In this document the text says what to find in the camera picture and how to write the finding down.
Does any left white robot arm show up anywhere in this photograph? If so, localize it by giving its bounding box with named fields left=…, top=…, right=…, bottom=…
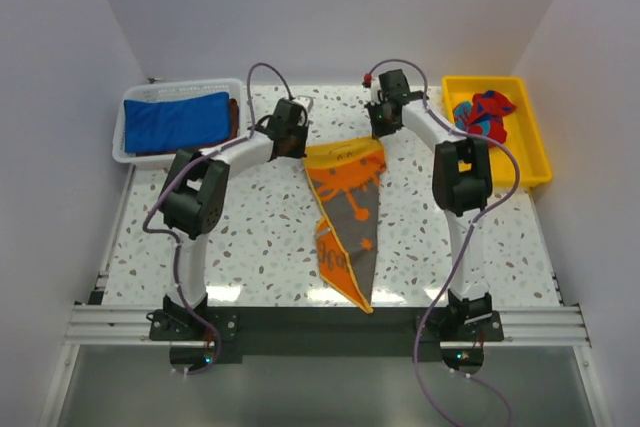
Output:
left=149, top=96, right=314, bottom=340

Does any yellow plastic bin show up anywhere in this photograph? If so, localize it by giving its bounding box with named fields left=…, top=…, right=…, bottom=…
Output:
left=442, top=76, right=552, bottom=189

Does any brown towel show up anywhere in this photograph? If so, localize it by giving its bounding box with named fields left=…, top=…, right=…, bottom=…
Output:
left=134, top=98, right=242, bottom=157

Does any white plastic laundry basket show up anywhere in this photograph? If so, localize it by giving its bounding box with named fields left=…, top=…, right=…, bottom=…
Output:
left=112, top=78, right=249, bottom=170

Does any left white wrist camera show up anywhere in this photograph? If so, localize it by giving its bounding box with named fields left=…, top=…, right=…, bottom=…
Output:
left=295, top=95, right=314, bottom=123

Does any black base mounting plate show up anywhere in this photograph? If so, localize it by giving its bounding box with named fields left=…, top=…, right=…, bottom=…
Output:
left=146, top=304, right=505, bottom=370

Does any orange cloth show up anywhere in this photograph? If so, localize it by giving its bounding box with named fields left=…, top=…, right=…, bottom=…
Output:
left=303, top=137, right=387, bottom=314

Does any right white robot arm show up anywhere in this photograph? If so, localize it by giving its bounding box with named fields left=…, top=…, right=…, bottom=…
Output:
left=363, top=69, right=493, bottom=341

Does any red and blue cloth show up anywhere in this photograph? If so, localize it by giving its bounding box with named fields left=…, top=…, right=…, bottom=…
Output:
left=453, top=90, right=517, bottom=144

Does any blue towel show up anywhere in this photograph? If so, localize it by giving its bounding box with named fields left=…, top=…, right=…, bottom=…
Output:
left=123, top=92, right=232, bottom=153

